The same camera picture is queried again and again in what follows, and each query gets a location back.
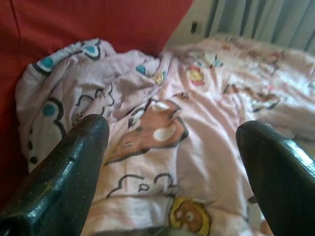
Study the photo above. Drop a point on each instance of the thick red fabric cushion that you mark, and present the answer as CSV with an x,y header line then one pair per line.
x,y
98,22

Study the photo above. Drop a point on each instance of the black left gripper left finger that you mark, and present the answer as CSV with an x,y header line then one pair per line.
x,y
61,182

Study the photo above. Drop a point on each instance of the grey pleated curtain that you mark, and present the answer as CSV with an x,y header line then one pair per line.
x,y
258,17

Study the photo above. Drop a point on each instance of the dark wall outlet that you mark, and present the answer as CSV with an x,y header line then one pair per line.
x,y
194,27

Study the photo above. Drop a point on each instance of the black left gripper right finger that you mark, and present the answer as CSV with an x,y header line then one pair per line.
x,y
283,182

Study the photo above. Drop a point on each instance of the pink cartoon bear blanket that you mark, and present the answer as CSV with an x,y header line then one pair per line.
x,y
197,152

